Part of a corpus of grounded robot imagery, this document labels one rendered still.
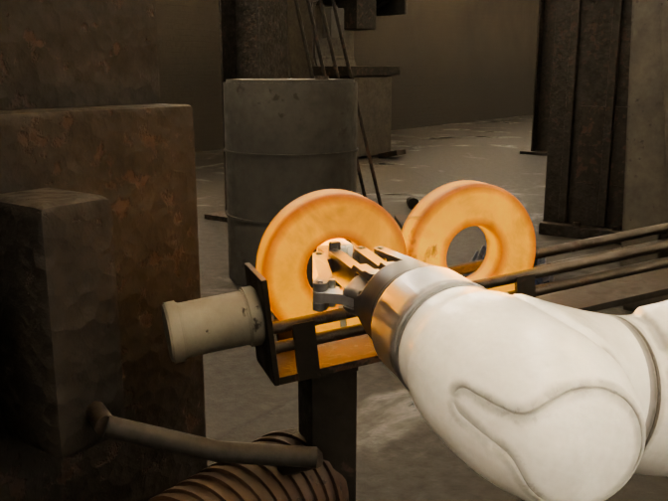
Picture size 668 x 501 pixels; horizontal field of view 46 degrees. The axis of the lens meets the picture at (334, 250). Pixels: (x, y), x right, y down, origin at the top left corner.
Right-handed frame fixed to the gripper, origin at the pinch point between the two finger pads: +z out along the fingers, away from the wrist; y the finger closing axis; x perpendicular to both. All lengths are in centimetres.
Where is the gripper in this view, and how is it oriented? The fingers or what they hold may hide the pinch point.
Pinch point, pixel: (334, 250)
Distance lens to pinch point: 78.4
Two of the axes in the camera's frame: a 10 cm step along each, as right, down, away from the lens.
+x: 0.1, -9.6, -2.7
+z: -3.3, -2.6, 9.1
